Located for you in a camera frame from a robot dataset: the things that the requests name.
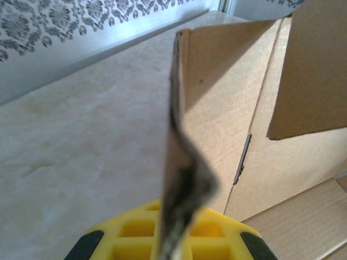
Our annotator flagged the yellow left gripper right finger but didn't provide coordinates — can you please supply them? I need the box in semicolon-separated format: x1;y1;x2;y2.
178;207;278;260

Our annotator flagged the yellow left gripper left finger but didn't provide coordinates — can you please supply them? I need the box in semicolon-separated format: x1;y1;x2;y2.
63;198;164;260

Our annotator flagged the brown cardboard box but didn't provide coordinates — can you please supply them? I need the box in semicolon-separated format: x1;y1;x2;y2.
158;0;347;260

